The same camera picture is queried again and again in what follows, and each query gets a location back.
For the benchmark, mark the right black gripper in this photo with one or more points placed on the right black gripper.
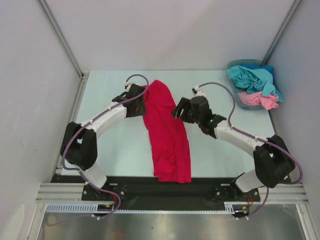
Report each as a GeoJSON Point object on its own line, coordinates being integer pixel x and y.
{"type": "Point", "coordinates": [186, 110]}

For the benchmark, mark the left light blue cable duct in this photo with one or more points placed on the left light blue cable duct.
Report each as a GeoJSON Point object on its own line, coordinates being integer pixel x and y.
{"type": "Point", "coordinates": [85, 208]}

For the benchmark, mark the left aluminium frame post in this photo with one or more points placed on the left aluminium frame post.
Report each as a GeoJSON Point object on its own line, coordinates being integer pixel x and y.
{"type": "Point", "coordinates": [48, 14]}

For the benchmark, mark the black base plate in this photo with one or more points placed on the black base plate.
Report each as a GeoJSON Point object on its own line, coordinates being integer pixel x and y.
{"type": "Point", "coordinates": [201, 194]}

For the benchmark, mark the light blue t shirt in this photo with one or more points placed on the light blue t shirt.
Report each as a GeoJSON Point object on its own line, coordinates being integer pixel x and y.
{"type": "Point", "coordinates": [253, 80]}

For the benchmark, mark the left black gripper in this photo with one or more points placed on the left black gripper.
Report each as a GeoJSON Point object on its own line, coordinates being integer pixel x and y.
{"type": "Point", "coordinates": [141, 111]}

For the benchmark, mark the dark blue t shirt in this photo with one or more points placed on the dark blue t shirt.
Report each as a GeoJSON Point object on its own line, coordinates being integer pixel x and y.
{"type": "Point", "coordinates": [268, 68]}

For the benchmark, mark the grey plastic bin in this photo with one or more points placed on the grey plastic bin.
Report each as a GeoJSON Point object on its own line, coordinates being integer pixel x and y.
{"type": "Point", "coordinates": [236, 91]}

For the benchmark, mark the right light blue cable duct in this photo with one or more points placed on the right light blue cable duct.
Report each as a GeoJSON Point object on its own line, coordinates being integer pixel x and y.
{"type": "Point", "coordinates": [238, 207]}

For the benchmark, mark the red t shirt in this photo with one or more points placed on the red t shirt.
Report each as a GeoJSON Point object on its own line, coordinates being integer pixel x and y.
{"type": "Point", "coordinates": [168, 138]}

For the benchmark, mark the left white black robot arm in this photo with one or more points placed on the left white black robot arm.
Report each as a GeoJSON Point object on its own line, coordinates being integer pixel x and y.
{"type": "Point", "coordinates": [79, 149]}

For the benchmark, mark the pink t shirt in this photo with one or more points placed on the pink t shirt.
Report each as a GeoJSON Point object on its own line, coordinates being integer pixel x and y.
{"type": "Point", "coordinates": [258, 100]}

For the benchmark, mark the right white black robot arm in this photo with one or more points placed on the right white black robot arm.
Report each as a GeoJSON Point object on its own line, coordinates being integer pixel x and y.
{"type": "Point", "coordinates": [271, 162]}

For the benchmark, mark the aluminium frame post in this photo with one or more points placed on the aluminium frame post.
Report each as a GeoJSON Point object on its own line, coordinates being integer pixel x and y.
{"type": "Point", "coordinates": [48, 14]}
{"type": "Point", "coordinates": [293, 9]}

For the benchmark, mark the light blue cable duct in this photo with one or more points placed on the light blue cable duct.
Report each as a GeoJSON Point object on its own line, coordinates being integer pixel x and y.
{"type": "Point", "coordinates": [85, 208]}
{"type": "Point", "coordinates": [238, 207]}

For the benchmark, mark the right aluminium frame post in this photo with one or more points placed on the right aluminium frame post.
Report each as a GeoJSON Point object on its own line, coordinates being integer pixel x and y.
{"type": "Point", "coordinates": [293, 9]}

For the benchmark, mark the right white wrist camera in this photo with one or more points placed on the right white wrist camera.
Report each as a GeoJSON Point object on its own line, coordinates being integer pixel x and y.
{"type": "Point", "coordinates": [198, 92]}

